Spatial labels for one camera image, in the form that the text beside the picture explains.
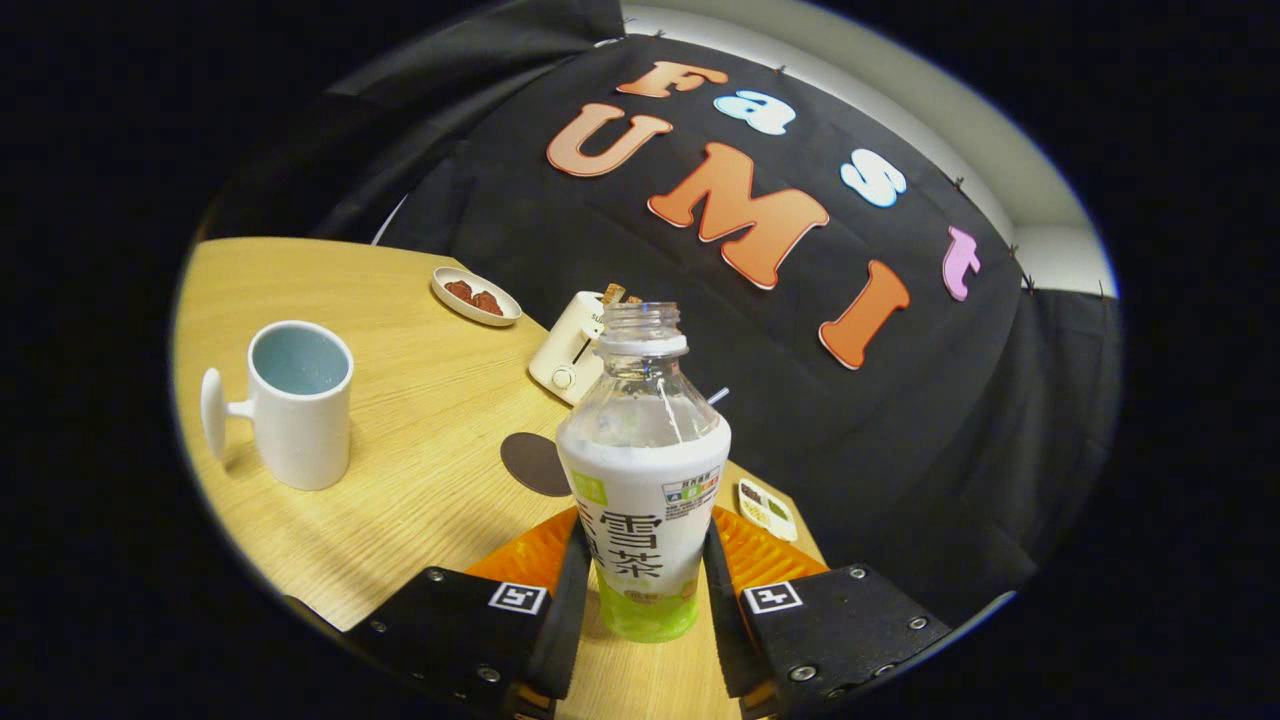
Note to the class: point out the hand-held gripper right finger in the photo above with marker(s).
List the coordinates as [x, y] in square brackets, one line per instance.
[722, 620]

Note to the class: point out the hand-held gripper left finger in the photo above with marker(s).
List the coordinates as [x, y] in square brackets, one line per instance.
[572, 620]

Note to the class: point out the clear plastic juice bottle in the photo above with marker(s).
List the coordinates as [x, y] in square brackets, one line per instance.
[640, 480]

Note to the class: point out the round brown coaster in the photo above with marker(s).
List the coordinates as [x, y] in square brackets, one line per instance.
[530, 465]

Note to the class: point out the small divided seed dish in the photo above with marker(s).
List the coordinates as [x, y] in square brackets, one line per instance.
[767, 510]

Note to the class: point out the wooden table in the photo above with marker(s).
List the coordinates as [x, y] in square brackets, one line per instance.
[400, 520]

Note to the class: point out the cream toaster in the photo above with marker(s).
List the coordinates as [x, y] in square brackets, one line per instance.
[565, 350]

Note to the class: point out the white oval plate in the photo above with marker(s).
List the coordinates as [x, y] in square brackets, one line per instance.
[500, 315]

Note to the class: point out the red food piece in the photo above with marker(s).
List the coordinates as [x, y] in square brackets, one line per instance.
[487, 303]
[459, 291]

